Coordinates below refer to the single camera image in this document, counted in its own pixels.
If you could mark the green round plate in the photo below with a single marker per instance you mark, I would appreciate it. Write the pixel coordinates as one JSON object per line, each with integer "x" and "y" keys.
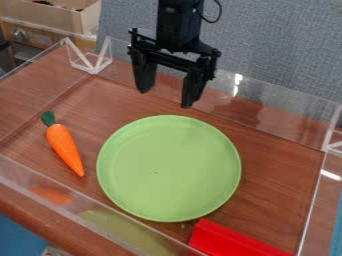
{"x": 168, "y": 168}

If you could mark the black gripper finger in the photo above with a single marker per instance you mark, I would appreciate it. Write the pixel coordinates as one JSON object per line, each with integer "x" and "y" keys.
{"x": 144, "y": 72}
{"x": 193, "y": 84}

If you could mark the clear acrylic tray wall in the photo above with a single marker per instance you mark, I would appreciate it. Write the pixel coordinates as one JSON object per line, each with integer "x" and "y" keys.
{"x": 284, "y": 132}

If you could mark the cardboard box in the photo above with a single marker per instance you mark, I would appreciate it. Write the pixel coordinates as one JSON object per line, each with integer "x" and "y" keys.
{"x": 69, "y": 15}

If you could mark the orange toy carrot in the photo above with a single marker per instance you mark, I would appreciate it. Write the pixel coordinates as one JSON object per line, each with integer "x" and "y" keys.
{"x": 62, "y": 144}

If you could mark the red plastic block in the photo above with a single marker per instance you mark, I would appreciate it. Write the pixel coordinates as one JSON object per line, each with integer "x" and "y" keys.
{"x": 219, "y": 241}

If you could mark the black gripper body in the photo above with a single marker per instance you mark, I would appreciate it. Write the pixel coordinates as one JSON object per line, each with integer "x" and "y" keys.
{"x": 172, "y": 45}

